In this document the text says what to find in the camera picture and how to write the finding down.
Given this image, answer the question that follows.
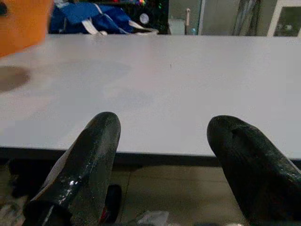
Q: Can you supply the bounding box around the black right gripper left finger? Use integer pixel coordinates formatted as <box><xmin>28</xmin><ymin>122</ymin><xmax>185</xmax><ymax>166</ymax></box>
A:
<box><xmin>23</xmin><ymin>112</ymin><xmax>122</xmax><ymax>226</ymax></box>

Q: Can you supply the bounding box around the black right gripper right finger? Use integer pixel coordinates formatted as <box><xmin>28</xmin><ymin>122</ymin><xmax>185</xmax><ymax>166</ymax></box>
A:
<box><xmin>206</xmin><ymin>114</ymin><xmax>301</xmax><ymax>224</ymax></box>

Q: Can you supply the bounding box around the white glass door cabinet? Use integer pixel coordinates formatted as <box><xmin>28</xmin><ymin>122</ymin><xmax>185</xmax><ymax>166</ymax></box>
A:
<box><xmin>267</xmin><ymin>0</ymin><xmax>301</xmax><ymax>38</ymax></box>

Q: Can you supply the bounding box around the dark shelf with coloured lights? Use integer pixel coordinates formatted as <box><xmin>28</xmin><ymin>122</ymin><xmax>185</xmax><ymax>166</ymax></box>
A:
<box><xmin>110</xmin><ymin>0</ymin><xmax>170</xmax><ymax>35</ymax></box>

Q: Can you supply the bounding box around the large orange plastic crate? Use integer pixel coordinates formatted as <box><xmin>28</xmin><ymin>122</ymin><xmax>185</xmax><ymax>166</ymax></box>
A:
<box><xmin>0</xmin><ymin>0</ymin><xmax>55</xmax><ymax>58</ymax></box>

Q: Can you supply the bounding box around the blue bag with white straps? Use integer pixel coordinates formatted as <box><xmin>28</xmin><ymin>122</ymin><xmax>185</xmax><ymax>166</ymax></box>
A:
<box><xmin>48</xmin><ymin>1</ymin><xmax>159</xmax><ymax>36</ymax></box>

